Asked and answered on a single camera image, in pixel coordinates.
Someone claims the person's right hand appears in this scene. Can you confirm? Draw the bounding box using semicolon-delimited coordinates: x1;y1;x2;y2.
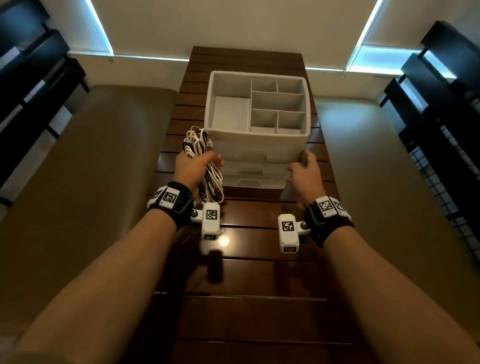
286;149;327;211

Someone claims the person's right forearm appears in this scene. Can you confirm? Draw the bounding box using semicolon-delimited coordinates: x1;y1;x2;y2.
323;226;480;364

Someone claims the beige roller blind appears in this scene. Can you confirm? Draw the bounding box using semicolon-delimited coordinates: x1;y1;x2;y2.
84;0;383;72
39;0;113;55

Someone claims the wire mesh panel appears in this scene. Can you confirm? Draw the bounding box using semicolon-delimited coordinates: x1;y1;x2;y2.
408;123;480;260

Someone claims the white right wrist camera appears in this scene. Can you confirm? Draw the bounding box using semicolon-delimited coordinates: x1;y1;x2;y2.
277;213;312;254

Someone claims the person's left forearm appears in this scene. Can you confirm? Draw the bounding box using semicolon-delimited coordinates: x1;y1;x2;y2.
0;208;177;364

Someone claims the white drawer organizer box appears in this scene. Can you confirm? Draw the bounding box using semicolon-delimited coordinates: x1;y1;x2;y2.
203;70;312;190

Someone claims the person's left hand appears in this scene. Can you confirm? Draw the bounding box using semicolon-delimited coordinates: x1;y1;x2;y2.
173;149;226;202

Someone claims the black wristband with markers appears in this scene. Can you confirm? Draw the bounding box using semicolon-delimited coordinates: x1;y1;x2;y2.
302;195;355;248
147;181;195;231

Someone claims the black left wristband with markers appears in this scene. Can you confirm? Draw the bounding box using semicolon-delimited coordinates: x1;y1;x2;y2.
147;181;195;231

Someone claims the black right wristband with markers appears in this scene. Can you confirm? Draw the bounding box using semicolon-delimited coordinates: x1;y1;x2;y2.
302;195;355;248

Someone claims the wooden slatted table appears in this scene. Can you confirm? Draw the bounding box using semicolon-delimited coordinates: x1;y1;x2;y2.
127;46;376;364

